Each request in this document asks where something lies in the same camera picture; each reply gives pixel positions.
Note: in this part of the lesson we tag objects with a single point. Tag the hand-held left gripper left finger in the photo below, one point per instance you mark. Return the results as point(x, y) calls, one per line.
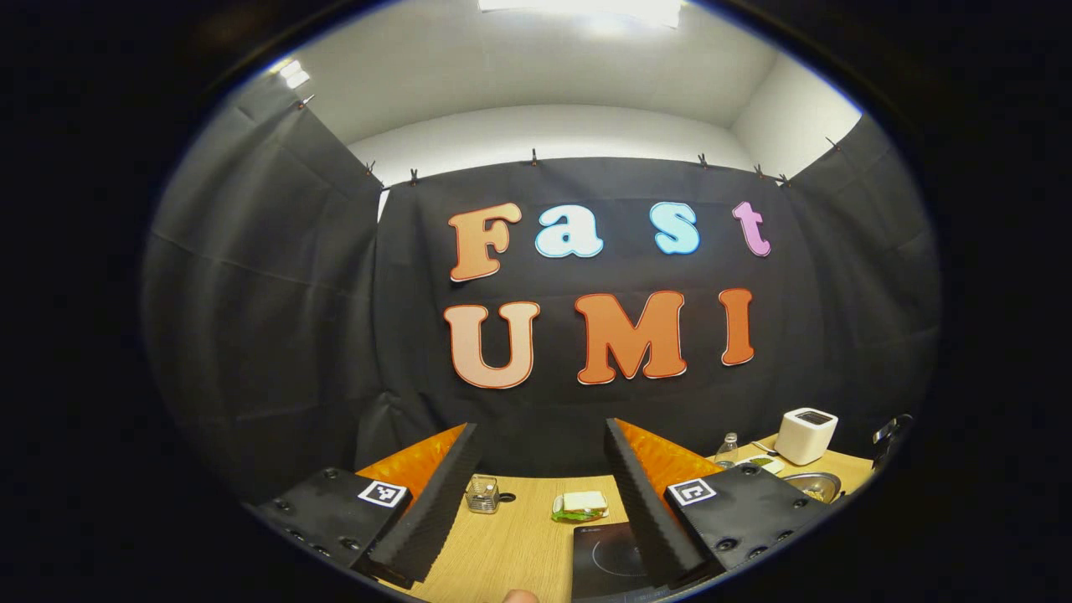
point(435, 511)

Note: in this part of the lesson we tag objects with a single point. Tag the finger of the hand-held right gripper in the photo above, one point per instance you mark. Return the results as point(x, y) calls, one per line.
point(889, 440)

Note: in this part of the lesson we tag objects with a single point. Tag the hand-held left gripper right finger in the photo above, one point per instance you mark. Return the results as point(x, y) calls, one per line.
point(649, 519)

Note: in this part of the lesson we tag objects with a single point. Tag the black induction cooktop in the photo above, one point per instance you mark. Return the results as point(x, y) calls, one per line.
point(603, 561)

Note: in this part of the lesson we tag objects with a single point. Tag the stainless steel pot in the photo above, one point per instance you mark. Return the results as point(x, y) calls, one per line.
point(812, 486)

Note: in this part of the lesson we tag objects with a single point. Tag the small clear glass cup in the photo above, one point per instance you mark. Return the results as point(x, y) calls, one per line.
point(482, 494)

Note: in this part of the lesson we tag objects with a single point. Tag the sandwich with lettuce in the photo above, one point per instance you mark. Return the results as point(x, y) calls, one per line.
point(582, 504)

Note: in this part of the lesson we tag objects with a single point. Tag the white toaster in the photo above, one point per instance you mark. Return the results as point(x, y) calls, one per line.
point(804, 437)

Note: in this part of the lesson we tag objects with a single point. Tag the clear plastic water bottle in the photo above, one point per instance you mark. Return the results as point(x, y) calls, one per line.
point(727, 450)

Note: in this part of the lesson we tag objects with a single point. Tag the white divided plate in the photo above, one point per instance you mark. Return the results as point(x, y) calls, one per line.
point(766, 463)

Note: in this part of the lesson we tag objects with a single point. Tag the black backdrop cloth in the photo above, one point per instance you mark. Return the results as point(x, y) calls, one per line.
point(318, 335)

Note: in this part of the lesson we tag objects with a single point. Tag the small ceiling light panel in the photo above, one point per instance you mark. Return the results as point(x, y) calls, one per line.
point(294, 74)

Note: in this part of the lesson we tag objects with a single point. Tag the large ceiling light panel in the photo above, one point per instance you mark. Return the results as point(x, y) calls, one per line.
point(586, 7)

